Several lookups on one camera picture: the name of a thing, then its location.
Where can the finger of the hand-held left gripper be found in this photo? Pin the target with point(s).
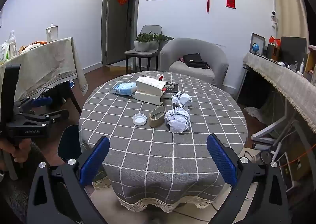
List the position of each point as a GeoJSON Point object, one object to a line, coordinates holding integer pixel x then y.
{"type": "Point", "coordinates": [59, 113]}
{"type": "Point", "coordinates": [42, 102]}

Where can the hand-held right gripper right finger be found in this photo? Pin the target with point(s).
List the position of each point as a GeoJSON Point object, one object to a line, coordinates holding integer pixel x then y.
{"type": "Point", "coordinates": [222, 162]}

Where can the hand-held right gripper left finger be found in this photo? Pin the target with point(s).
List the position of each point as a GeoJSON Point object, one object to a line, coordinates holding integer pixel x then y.
{"type": "Point", "coordinates": [95, 159]}

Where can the dark teal waste bin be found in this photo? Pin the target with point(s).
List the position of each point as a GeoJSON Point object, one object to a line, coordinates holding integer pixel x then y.
{"type": "Point", "coordinates": [69, 142]}

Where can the white round lid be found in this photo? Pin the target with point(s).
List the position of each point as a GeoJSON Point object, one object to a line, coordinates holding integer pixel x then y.
{"type": "Point", "coordinates": [140, 119]}

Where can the large white paper ball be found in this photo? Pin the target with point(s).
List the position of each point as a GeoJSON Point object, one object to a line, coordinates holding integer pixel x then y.
{"type": "Point", "coordinates": [177, 119]}

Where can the blue tissue pack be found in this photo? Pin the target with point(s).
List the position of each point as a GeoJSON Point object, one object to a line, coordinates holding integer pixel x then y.
{"type": "Point", "coordinates": [124, 88]}

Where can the small white paper ball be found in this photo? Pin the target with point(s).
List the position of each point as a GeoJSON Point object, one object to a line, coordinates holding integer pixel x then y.
{"type": "Point", "coordinates": [182, 99]}

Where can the brown cardboard tape core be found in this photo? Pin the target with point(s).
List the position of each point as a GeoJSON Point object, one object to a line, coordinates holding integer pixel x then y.
{"type": "Point", "coordinates": [158, 119]}

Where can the white cardboard box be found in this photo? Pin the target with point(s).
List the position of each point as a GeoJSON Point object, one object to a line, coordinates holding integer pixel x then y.
{"type": "Point", "coordinates": [149, 84]}
{"type": "Point", "coordinates": [148, 97]}

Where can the black printed packet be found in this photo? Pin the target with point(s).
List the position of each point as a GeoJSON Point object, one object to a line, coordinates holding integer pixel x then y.
{"type": "Point", "coordinates": [171, 88]}

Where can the small red white box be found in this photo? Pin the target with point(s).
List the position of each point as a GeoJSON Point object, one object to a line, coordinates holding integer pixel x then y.
{"type": "Point", "coordinates": [160, 77]}

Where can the person's left hand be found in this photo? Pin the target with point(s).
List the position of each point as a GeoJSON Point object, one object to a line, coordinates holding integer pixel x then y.
{"type": "Point", "coordinates": [22, 151]}

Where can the dark wooden table leg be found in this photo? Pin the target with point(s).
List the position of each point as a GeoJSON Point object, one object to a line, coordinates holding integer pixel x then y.
{"type": "Point", "coordinates": [74, 98]}

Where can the blue white object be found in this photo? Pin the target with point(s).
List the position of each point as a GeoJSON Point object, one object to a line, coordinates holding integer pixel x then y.
{"type": "Point", "coordinates": [70, 84]}

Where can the beige patterned tablecloth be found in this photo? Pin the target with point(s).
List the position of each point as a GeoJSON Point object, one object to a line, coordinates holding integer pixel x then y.
{"type": "Point", "coordinates": [44, 66]}

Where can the clear plastic bottle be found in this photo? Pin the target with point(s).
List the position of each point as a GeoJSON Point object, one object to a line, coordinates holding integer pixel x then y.
{"type": "Point", "coordinates": [12, 44]}

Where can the grey checked tablecloth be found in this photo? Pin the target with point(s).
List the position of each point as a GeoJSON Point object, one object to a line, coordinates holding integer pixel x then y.
{"type": "Point", "coordinates": [160, 164]}

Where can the white kettle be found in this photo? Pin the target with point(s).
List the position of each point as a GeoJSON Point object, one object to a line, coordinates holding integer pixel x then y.
{"type": "Point", "coordinates": [51, 34]}

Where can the grey fuzzy pants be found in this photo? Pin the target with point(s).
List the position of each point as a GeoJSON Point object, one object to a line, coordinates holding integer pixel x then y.
{"type": "Point", "coordinates": [12, 196]}

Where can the grey door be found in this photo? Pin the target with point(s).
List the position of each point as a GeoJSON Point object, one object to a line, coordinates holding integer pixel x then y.
{"type": "Point", "coordinates": [116, 29]}

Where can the beige fringed desk cloth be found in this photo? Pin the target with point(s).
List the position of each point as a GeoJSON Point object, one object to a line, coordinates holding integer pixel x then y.
{"type": "Point", "coordinates": [284, 81]}

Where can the black handbag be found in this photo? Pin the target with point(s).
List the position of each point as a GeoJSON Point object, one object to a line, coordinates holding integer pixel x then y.
{"type": "Point", "coordinates": [195, 61]}

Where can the potted plant white pot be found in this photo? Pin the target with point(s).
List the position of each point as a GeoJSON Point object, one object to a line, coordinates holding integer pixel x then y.
{"type": "Point", "coordinates": [142, 45]}
{"type": "Point", "coordinates": [164, 39]}

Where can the grey armchair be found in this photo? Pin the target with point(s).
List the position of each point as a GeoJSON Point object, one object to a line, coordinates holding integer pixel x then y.
{"type": "Point", "coordinates": [197, 48]}

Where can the small blue globe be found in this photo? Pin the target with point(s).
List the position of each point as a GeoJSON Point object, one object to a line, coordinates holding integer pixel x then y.
{"type": "Point", "coordinates": [256, 47]}

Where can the brown wooden speaker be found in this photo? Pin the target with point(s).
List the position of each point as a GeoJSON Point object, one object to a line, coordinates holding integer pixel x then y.
{"type": "Point", "coordinates": [273, 52]}

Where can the grey dining chair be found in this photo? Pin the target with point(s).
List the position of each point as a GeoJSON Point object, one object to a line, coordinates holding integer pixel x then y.
{"type": "Point", "coordinates": [150, 30]}

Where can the small red flags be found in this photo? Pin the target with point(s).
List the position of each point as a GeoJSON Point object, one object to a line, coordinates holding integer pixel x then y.
{"type": "Point", "coordinates": [274, 41]}

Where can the black monitor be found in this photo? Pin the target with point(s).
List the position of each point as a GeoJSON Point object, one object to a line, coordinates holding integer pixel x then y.
{"type": "Point", "coordinates": [293, 50]}

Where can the picture frame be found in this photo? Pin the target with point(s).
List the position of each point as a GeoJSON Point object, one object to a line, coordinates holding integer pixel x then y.
{"type": "Point", "coordinates": [260, 40]}

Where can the white security camera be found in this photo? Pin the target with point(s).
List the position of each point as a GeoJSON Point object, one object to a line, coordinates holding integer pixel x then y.
{"type": "Point", "coordinates": [273, 16]}

